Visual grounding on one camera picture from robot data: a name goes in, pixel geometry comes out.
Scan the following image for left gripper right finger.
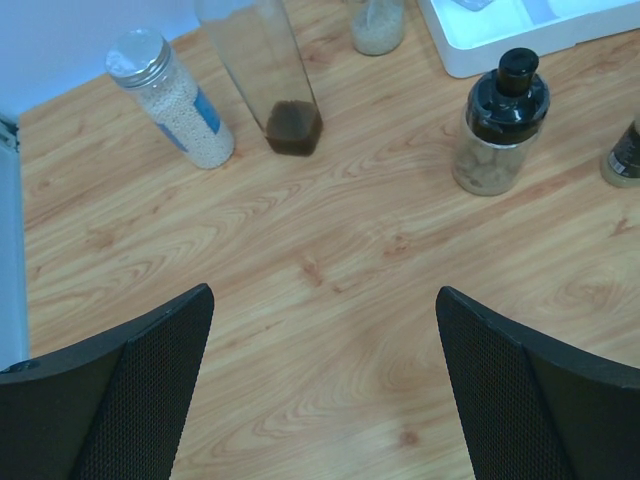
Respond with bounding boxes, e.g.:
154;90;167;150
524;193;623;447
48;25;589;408
435;286;639;479

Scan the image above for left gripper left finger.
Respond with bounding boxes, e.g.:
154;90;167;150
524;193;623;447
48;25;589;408
1;284;214;479

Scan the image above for silver lid jar white beads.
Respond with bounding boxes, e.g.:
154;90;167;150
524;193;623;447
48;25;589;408
105;28;235;169

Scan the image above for oil bottle dark sauce back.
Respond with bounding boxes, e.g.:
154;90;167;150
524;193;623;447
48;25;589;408
194;1;323;157

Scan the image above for black label spice shaker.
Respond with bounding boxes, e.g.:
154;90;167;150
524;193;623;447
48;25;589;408
600;112;639;188

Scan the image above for black lid glass spice jar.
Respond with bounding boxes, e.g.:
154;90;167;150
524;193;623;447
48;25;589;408
452;47;551;196

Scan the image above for white compartment tray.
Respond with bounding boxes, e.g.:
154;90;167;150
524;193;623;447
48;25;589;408
418;1;639;78

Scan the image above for black lid jar behind bottle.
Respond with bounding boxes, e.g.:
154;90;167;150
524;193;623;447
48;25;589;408
345;0;405;56

